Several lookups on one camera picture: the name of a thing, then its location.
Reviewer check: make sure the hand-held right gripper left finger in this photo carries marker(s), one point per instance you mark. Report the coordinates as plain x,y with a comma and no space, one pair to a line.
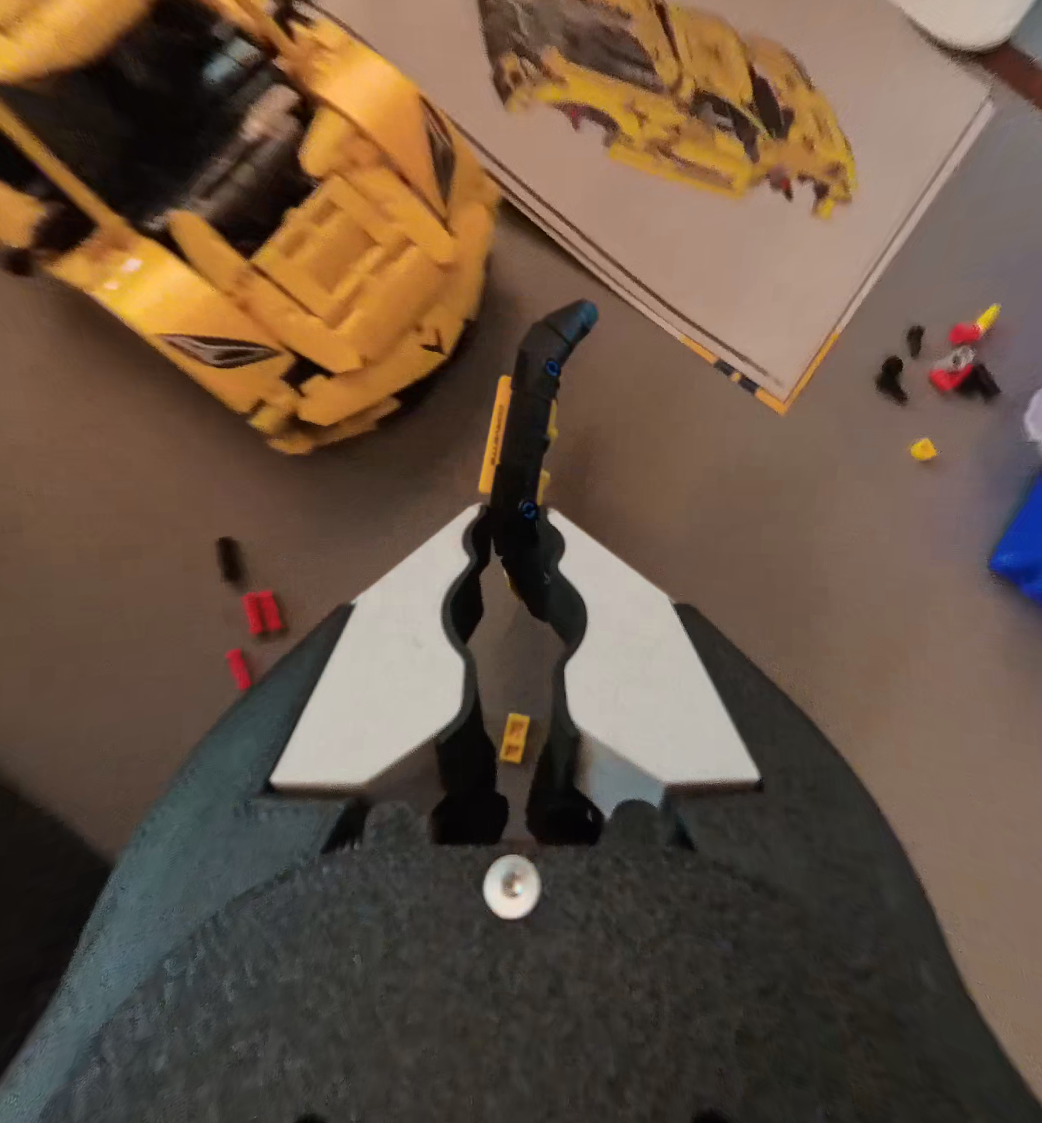
372,693

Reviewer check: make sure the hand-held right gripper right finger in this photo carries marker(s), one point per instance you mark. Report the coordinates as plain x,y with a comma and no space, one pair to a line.
652,693

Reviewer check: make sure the pile of small mixed bricks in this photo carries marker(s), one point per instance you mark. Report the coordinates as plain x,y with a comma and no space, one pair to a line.
262,614

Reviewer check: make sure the building instruction booklet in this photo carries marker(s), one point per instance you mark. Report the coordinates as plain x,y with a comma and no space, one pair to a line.
749,289

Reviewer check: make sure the yellow toy brick car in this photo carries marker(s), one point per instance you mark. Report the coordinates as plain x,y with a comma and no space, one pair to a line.
354,246

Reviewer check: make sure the cluster of red black bricks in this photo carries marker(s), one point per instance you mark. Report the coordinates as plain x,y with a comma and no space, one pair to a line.
946,377

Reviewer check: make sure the instruction card on stand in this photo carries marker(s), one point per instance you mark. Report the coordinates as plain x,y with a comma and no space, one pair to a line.
968,22

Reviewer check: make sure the grey desk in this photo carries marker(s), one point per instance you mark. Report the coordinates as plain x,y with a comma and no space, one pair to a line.
749,570

